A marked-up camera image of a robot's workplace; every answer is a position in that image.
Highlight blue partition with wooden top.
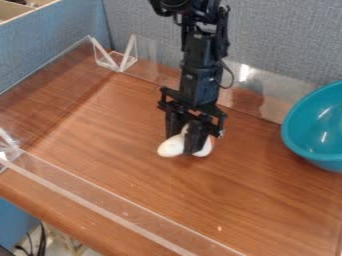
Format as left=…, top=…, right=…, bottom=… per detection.
left=0, top=0, right=110, bottom=93

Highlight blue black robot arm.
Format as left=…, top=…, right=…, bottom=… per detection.
left=148, top=0, right=230, bottom=157

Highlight clear acrylic front barrier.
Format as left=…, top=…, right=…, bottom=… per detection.
left=0, top=150, right=246, bottom=256

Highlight white plush mushroom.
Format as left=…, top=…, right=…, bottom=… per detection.
left=158, top=125, right=217, bottom=157

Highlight clear acrylic left barrier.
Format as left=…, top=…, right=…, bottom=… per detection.
left=0, top=36, right=96, bottom=148

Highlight black cables under table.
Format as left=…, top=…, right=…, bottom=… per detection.
left=0, top=222, right=50, bottom=256

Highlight clear acrylic barrier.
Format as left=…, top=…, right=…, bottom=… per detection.
left=0, top=150, right=246, bottom=256
left=126, top=35, right=317, bottom=124
left=0, top=36, right=96, bottom=148

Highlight clear acrylic back barrier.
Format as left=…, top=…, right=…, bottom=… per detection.
left=126, top=35, right=317, bottom=124

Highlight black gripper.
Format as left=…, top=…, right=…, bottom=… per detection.
left=158, top=86, right=227, bottom=155

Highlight clear acrylic corner bracket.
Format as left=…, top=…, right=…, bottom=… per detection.
left=90, top=34, right=139, bottom=72

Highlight blue plastic bowl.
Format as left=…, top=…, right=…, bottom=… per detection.
left=281, top=80, right=342, bottom=173

